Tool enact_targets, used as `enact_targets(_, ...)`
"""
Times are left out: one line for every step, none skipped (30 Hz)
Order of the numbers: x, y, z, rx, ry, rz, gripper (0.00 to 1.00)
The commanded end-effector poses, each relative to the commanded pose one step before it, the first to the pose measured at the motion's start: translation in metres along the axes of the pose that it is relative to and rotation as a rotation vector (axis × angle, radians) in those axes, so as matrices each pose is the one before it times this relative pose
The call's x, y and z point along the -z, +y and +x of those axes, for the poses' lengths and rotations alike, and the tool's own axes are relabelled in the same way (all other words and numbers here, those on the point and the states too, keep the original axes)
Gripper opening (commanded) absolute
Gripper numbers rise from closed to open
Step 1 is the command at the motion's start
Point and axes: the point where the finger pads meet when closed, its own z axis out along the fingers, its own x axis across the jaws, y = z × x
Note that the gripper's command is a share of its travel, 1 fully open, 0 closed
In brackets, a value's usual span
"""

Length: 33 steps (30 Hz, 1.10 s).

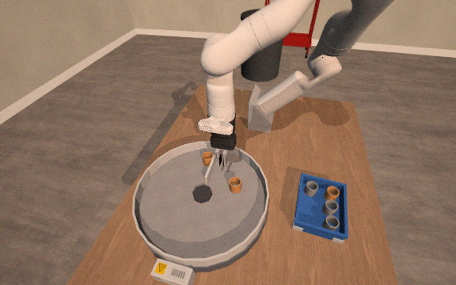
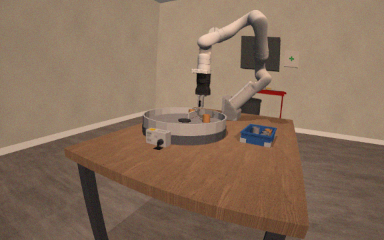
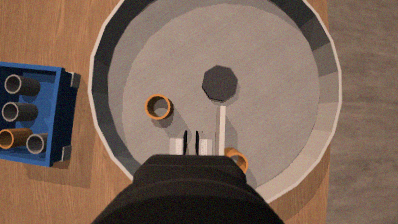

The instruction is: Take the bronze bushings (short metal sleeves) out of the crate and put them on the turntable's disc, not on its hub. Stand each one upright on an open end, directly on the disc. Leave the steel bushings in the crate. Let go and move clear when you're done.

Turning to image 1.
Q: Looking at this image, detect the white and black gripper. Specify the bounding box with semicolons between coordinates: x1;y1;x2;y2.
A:
198;102;236;166

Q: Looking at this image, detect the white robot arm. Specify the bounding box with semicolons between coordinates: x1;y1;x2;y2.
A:
200;0;394;115

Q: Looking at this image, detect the blue crate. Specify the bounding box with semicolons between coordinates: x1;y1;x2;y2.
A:
292;174;348;244

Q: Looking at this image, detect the grey metal sleeve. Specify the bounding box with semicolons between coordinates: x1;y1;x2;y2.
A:
304;181;318;196
322;199;338;216
322;215;340;231

